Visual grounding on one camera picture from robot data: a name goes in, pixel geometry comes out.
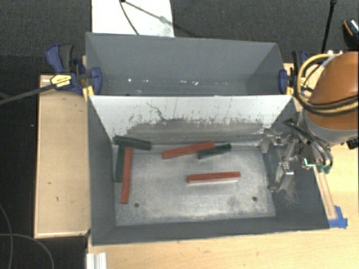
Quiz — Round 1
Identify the pale wood flat board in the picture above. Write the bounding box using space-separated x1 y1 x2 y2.
33 75 92 239

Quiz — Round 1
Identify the dark green flat block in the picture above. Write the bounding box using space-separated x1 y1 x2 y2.
114 145 126 183
113 134 153 151
196 143 233 160

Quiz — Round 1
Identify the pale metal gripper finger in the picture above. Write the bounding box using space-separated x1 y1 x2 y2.
259 129 283 154
268 161 296 193

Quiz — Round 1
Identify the red-brown flat block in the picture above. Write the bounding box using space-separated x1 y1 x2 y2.
120 147 134 205
186 171 242 185
161 141 216 160

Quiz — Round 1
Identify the grey metal bin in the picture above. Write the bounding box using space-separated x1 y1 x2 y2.
85 31 330 247

